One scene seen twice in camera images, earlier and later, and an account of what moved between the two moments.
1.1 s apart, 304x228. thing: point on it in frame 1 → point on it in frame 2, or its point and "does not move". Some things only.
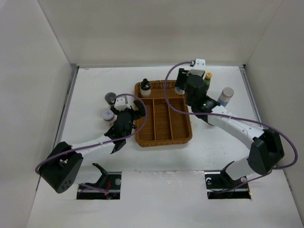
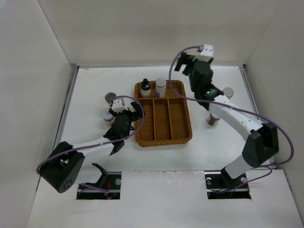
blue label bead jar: x=179 y=90 → x=160 y=87
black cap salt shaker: x=145 y=89 does not move
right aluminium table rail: x=248 y=85 does not move
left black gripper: x=140 y=107 does not move
